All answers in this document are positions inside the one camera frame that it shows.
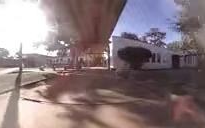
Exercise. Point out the grey concrete path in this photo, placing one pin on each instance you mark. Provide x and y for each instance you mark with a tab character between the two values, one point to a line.
56	113

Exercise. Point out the thin pole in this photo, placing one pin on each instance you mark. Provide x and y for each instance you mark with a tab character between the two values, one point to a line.
20	56

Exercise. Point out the red roof support frame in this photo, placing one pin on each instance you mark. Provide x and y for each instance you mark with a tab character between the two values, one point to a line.
90	55

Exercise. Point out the white low building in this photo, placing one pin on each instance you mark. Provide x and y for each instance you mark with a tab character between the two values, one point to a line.
163	56

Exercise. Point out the dark round bush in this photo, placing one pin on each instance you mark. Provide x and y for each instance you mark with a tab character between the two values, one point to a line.
135	56

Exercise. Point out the covered walkway roof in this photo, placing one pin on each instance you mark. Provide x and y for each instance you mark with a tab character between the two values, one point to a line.
90	23

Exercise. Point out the long low building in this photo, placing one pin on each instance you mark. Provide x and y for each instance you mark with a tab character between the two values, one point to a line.
33	60

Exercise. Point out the large leafy tree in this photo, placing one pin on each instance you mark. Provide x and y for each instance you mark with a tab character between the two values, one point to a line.
193	30

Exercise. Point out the grey asphalt road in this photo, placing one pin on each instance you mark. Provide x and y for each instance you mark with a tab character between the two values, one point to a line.
6	81

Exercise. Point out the trees behind white building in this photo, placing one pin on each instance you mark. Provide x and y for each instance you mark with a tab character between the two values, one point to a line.
155	36

